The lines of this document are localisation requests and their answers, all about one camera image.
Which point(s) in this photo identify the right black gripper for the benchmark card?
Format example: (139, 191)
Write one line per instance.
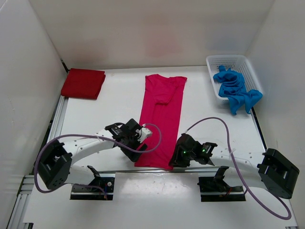
(176, 160)

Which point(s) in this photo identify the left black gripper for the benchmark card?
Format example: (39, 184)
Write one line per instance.
(133, 156)

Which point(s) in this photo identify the pink t shirt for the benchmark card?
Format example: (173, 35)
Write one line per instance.
(161, 107)

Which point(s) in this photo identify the dark red t shirt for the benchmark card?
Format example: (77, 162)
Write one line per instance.
(83, 84)

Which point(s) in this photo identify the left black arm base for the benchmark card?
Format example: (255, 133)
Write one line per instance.
(100, 187)

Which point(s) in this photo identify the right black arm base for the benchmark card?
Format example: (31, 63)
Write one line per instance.
(215, 189)

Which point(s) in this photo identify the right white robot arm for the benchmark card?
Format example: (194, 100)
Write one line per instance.
(271, 170)

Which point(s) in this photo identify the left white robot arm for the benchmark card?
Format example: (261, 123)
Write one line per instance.
(57, 164)

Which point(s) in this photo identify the blue t shirt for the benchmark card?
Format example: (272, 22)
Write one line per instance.
(233, 88)

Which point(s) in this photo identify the white plastic basket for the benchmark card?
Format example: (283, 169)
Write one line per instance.
(237, 63)

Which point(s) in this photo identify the aluminium frame rail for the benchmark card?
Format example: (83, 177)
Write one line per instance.
(28, 181)

